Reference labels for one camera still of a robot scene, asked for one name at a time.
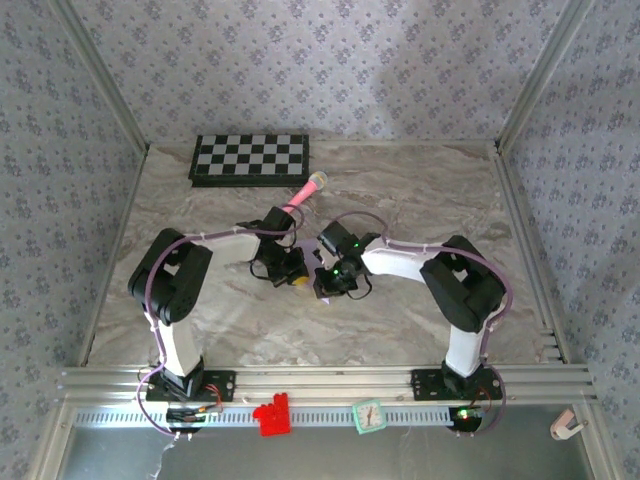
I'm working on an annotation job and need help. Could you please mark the light purple paper sheet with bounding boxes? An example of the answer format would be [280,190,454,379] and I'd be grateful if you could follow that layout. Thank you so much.
[298,238,334,306]

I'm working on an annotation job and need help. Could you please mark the pink toy microphone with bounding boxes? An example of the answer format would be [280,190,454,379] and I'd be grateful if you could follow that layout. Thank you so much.
[282,170,329,209]

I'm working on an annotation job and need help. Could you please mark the black white chessboard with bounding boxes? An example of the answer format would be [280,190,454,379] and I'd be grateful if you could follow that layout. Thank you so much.
[187,133,310,189]

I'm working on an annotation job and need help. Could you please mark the red toy brick block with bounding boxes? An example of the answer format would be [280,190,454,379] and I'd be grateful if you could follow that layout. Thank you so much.
[252,393,292,438]

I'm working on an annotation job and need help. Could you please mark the green toy clock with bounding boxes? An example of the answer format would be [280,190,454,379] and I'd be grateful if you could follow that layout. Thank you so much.
[351,398,387,435]

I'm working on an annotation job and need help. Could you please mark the small electronics board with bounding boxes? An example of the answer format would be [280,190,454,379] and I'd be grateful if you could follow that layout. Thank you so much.
[447,405,489,434]
[165,405,207,434]

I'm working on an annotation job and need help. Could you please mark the white torn tape strip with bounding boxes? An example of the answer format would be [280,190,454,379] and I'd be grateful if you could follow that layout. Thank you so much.
[148,439,177,480]

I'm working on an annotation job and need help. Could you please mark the beige plastic hook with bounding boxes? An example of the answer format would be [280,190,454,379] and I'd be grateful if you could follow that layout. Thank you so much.
[549,408,587,441]

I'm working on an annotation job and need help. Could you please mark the long aluminium mounting rail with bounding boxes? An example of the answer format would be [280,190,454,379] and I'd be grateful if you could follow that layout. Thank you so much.
[55,364,599,405]

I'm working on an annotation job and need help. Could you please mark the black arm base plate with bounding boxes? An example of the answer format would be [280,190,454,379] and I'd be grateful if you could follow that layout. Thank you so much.
[145,369,237,403]
[410,368,503,402]

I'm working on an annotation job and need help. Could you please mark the grey slotted cable duct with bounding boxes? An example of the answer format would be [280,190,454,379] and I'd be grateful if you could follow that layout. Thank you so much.
[73,405,481,429]

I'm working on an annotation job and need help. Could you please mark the aluminium side rail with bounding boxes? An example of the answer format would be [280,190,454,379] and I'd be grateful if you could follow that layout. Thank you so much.
[77,144,151,366]
[492,142,571,364]

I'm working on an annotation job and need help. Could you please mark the grey metal base plate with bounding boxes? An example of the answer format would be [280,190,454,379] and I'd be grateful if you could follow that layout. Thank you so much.
[54,404,601,480]

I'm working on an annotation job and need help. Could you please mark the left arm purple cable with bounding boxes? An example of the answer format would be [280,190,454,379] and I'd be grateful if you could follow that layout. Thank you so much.
[137,202,306,440]

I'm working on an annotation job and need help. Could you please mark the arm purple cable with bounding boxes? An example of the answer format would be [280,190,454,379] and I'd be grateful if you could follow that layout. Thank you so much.
[319,210,515,440]
[137,202,306,440]

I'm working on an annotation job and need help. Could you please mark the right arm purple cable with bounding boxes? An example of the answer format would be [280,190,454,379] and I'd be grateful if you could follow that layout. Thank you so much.
[319,210,515,440]

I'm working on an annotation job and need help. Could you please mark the aluminium frame post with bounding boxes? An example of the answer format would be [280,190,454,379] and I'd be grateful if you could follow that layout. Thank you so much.
[49,0,151,151]
[494,0,599,151]

